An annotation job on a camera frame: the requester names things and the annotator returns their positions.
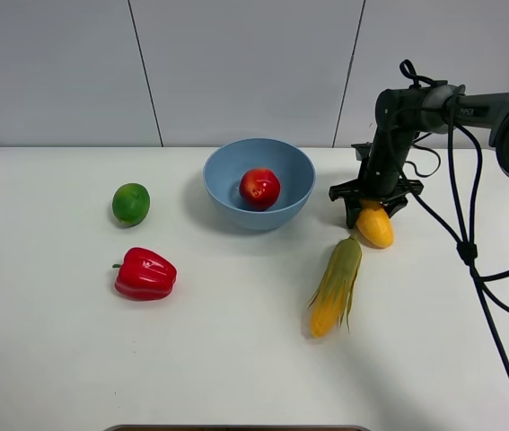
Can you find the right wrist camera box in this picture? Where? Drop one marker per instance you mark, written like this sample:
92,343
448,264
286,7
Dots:
362,150

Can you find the yellow mango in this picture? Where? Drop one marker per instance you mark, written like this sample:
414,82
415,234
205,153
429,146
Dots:
374,224

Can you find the blue plastic bowl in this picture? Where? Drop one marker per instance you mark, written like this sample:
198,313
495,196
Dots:
227,165

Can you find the red apple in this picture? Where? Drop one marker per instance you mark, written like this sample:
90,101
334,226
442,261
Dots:
260,188

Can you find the green lime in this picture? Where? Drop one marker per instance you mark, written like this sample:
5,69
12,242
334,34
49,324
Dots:
131,204

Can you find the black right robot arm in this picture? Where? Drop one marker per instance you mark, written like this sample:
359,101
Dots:
400,117

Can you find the corn cob with husk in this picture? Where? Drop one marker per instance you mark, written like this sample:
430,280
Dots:
331,303

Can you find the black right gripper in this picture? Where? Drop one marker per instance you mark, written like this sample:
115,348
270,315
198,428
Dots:
379,177

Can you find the red bell pepper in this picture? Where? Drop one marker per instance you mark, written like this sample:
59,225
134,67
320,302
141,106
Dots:
144,275

